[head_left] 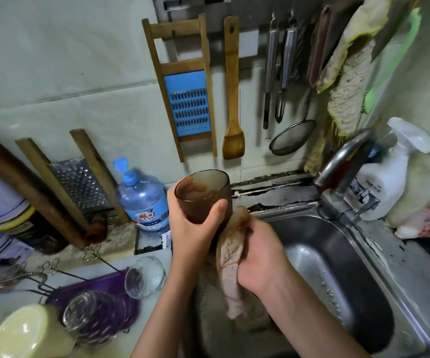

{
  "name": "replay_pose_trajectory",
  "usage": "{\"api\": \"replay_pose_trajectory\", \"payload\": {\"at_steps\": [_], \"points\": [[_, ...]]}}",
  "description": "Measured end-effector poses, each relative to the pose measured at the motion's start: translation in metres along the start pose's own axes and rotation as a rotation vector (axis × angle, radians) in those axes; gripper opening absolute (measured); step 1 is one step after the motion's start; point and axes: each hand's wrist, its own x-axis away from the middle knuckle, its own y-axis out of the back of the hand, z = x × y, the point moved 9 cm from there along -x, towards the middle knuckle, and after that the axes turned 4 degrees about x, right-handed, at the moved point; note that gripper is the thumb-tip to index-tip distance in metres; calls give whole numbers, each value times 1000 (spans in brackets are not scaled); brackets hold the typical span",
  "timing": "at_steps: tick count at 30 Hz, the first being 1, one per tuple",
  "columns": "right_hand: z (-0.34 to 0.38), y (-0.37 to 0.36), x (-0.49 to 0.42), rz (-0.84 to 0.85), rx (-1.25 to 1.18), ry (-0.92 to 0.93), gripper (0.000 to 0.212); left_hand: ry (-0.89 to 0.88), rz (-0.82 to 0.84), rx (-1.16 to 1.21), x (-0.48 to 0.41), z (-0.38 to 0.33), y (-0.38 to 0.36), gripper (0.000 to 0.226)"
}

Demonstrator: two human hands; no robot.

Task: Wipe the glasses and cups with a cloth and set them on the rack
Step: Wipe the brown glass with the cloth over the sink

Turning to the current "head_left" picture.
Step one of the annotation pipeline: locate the person's right hand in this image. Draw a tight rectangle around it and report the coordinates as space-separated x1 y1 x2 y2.
236 216 292 299

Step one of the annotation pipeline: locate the person's left hand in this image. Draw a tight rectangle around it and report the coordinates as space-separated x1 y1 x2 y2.
166 184 229 284

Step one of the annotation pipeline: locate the beige dish cloth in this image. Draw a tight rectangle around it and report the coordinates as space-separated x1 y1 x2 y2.
215 206 272 331

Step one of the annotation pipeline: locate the brown amber glass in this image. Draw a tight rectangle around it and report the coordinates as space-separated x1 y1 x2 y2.
174 169 234 224

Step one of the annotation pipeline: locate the yellow mug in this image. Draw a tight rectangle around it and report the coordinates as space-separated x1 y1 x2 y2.
0 304 78 358

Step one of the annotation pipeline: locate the person's right forearm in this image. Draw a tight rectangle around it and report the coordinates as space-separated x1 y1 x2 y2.
260 275 373 358

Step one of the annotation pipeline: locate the person's left forearm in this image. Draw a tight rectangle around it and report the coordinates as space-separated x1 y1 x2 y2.
131 275 209 358

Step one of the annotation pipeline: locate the small blue water bottle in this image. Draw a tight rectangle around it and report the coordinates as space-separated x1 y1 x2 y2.
112 157 171 234

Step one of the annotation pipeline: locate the purple plastic tray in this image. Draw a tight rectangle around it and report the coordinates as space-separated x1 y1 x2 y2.
45 268 143 333

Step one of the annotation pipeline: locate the mesh strainer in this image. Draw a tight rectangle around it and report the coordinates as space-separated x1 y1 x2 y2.
269 5 334 157

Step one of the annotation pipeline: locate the wooden framed metal grater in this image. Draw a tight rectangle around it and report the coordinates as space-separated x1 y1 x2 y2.
15 129 130 232

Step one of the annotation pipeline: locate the metal faucet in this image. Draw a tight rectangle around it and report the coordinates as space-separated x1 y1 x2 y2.
312 129 380 221

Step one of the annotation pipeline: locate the wooden slicer with blue blade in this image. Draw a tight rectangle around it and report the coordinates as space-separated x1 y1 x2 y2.
142 14 219 163

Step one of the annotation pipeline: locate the white spray bottle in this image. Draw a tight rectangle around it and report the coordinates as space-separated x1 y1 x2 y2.
345 117 430 221

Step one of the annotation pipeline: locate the wooden spatula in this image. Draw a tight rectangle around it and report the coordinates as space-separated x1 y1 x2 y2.
221 15 246 160

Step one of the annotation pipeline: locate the pink and white plastic bag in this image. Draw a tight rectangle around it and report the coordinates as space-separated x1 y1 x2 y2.
394 203 430 239

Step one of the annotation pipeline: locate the wooden rolling pin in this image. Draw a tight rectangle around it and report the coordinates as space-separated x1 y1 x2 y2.
0 127 89 251

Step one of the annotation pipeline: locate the metal peeler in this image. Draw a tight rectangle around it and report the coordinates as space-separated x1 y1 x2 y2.
275 12 299 124
263 14 280 131

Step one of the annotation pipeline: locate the stack of labelled tin cans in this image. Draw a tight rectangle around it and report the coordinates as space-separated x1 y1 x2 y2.
0 164 52 269

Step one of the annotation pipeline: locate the metal wire cup rack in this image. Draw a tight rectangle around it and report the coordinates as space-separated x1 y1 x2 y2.
0 246 145 348

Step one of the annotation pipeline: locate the wall mounted metal utensil rack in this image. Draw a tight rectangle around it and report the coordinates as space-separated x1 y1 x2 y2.
151 0 425 34

